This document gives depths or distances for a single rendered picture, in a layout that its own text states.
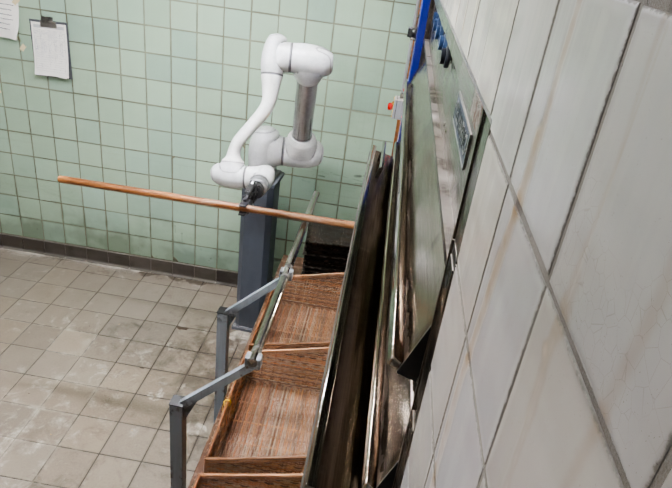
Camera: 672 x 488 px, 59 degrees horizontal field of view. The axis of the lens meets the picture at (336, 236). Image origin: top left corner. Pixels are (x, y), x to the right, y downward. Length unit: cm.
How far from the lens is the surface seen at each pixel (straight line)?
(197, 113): 370
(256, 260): 342
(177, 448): 200
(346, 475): 112
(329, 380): 123
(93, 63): 389
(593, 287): 29
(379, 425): 113
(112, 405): 328
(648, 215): 26
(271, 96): 274
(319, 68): 274
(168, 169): 389
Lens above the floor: 226
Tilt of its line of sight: 28 degrees down
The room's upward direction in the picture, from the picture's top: 8 degrees clockwise
